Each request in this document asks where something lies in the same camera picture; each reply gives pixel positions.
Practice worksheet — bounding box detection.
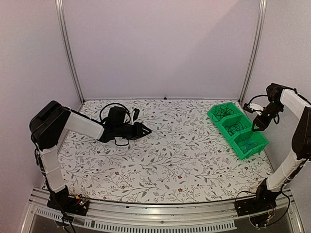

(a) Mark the blue cable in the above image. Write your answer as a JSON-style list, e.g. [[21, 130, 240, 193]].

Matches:
[[239, 137, 259, 151]]

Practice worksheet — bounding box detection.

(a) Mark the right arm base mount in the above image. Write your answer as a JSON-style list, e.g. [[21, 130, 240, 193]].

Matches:
[[234, 197, 276, 216]]

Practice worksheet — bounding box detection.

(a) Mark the thin black cable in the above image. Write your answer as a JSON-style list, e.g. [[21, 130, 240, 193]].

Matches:
[[211, 104, 234, 122]]

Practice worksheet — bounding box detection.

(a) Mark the aluminium frame post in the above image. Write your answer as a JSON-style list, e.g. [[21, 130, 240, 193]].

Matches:
[[239, 0, 267, 103], [55, 0, 85, 103]]

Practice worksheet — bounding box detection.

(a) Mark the green three-compartment bin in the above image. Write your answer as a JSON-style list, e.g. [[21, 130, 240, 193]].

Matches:
[[207, 102, 269, 160]]

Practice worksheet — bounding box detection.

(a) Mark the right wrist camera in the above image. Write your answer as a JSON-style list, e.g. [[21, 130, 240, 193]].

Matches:
[[243, 103, 264, 116]]

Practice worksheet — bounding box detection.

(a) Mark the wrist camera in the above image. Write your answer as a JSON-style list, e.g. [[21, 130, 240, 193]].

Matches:
[[130, 108, 140, 125], [243, 103, 264, 116]]

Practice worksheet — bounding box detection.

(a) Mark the floral table mat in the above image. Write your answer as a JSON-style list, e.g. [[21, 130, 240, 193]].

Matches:
[[58, 100, 273, 203]]

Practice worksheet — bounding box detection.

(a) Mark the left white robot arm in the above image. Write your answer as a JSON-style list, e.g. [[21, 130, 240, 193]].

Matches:
[[29, 100, 152, 211]]

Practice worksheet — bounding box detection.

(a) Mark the front aluminium rail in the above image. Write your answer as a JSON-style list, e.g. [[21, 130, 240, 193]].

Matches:
[[20, 188, 304, 233]]

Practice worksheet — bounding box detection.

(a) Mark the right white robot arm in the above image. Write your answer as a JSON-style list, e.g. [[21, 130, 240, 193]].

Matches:
[[247, 83, 311, 193]]

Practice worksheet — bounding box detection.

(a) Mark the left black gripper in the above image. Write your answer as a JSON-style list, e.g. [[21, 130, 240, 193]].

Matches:
[[114, 121, 151, 141]]

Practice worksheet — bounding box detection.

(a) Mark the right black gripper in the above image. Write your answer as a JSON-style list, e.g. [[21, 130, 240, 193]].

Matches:
[[252, 101, 285, 132]]

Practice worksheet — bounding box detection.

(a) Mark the left aluminium frame post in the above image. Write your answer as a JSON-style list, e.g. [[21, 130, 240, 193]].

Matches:
[[55, 0, 85, 103]]

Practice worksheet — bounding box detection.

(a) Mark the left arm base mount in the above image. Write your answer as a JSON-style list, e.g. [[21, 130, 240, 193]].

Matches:
[[47, 192, 89, 216]]

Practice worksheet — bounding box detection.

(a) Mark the right aluminium frame post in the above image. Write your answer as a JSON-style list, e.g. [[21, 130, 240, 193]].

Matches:
[[239, 0, 267, 103]]

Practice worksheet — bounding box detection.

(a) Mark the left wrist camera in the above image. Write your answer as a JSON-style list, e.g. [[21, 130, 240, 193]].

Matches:
[[130, 108, 140, 125]]

